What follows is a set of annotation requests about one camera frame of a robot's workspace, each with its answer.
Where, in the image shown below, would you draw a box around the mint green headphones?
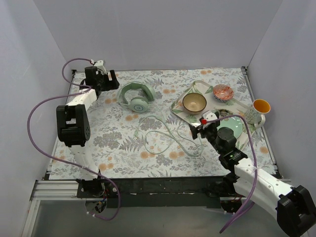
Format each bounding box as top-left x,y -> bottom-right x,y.
117,82 -> 156,114

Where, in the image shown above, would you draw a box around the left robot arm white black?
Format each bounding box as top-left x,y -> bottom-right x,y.
56,66 -> 119,198

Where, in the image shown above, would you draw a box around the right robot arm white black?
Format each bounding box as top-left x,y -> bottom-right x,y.
190,122 -> 316,237

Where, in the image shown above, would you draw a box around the mint green plate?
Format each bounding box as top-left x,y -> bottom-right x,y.
217,117 -> 244,139

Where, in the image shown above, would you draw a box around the tan ceramic bowl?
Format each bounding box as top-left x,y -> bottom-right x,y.
182,93 -> 207,115

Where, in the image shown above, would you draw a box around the floral serving tray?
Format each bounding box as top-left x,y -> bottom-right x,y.
170,80 -> 257,151

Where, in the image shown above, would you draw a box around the red patterned small bowl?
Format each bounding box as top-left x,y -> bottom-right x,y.
213,84 -> 234,102

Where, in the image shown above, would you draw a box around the white mug orange inside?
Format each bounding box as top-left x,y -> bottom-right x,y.
244,99 -> 271,128

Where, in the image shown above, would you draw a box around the floral table mat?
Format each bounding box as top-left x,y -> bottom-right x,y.
48,68 -> 277,180

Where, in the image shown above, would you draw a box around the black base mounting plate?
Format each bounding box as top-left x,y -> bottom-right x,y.
77,176 -> 244,213

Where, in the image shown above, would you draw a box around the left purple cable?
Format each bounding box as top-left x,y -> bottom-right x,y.
27,58 -> 121,221

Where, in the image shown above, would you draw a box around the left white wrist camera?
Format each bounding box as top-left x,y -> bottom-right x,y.
93,60 -> 107,75

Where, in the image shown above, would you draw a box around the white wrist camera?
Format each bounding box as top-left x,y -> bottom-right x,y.
93,60 -> 107,75
200,111 -> 218,128

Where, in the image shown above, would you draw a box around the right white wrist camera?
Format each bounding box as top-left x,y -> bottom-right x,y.
200,111 -> 218,128

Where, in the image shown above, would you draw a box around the aluminium frame rail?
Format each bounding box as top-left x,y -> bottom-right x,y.
20,179 -> 79,237

